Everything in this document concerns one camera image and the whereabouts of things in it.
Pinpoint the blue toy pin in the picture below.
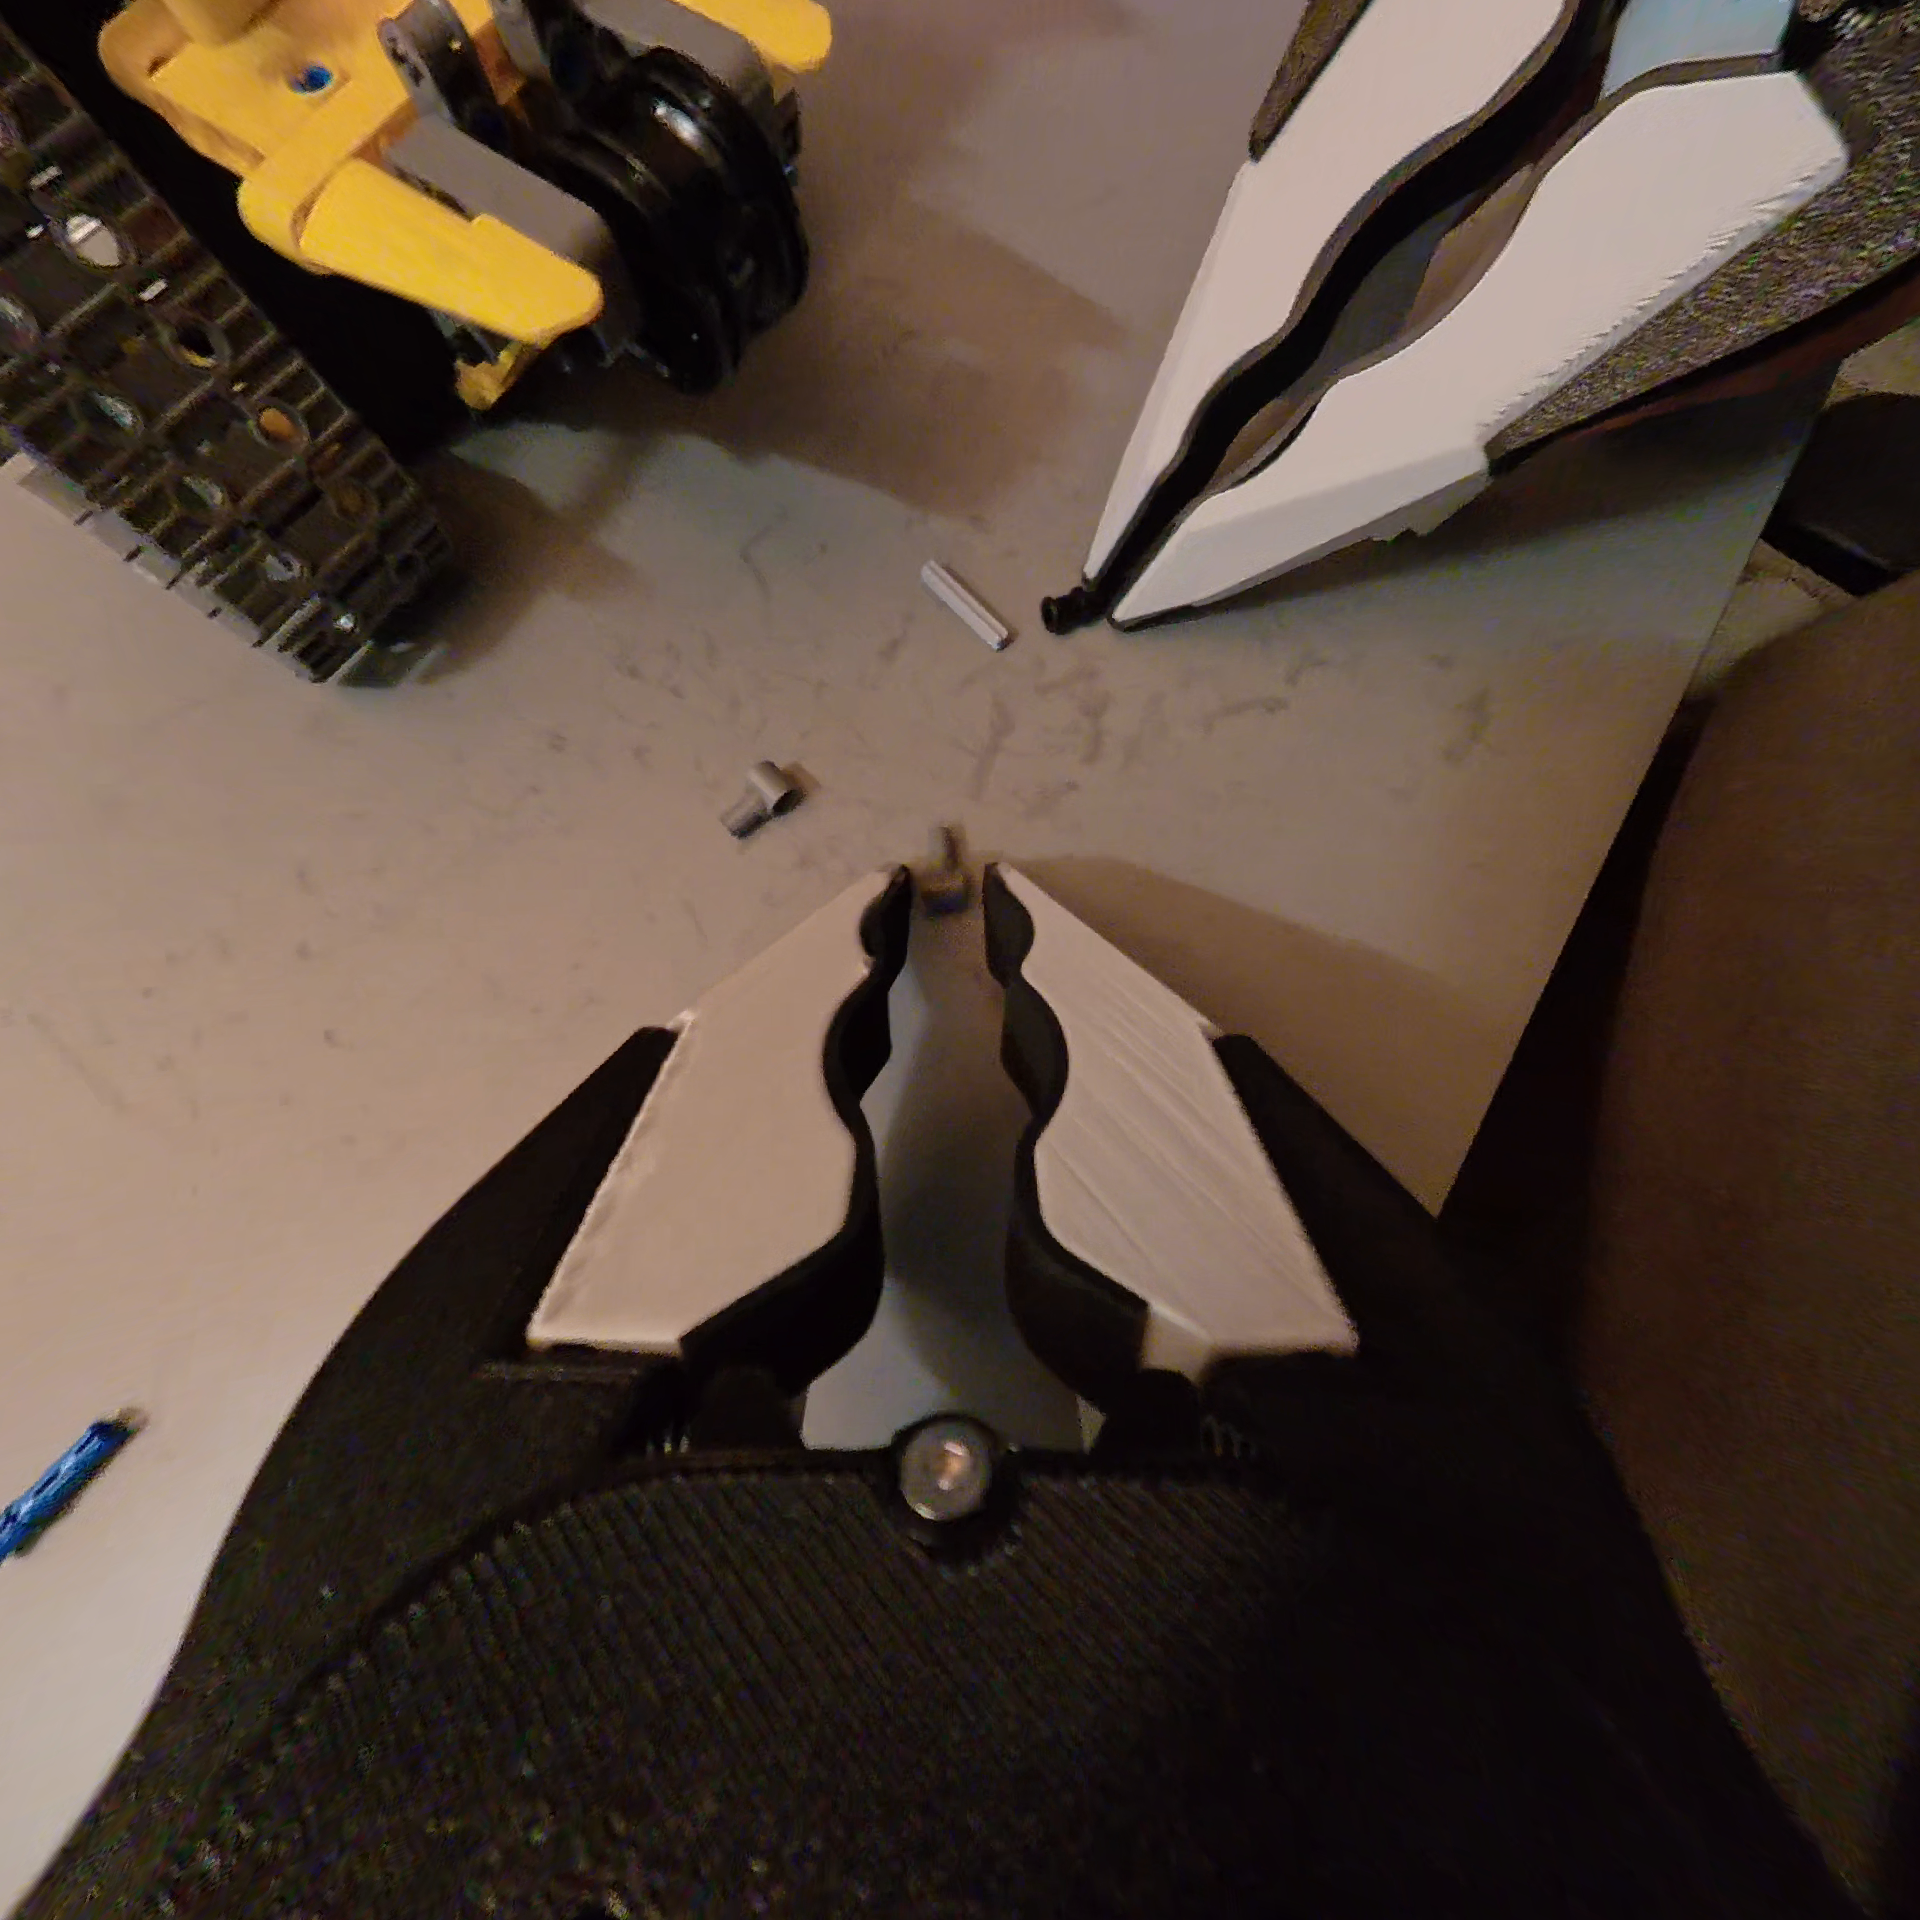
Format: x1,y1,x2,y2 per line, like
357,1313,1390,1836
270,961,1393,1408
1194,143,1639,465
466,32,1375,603
0,1411,144,1560

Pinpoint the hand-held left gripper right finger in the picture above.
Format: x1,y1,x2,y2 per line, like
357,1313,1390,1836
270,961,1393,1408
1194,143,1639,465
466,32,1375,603
982,859,1362,1377

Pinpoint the short grey toy axle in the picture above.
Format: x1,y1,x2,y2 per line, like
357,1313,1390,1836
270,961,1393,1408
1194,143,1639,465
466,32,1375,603
918,559,1014,651

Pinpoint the yellow black tracked toy vehicle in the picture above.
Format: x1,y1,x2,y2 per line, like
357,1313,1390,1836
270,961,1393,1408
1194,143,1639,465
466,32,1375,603
0,0,834,687

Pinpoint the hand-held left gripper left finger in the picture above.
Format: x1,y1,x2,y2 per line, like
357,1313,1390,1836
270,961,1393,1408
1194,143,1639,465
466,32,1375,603
526,861,920,1366

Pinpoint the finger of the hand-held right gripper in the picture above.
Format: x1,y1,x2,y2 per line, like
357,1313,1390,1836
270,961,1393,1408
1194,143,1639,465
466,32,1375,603
1078,0,1632,620
1105,65,1850,633

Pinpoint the person's brown trouser leg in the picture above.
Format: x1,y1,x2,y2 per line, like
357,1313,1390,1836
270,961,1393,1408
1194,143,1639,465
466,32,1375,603
1440,568,1920,1920

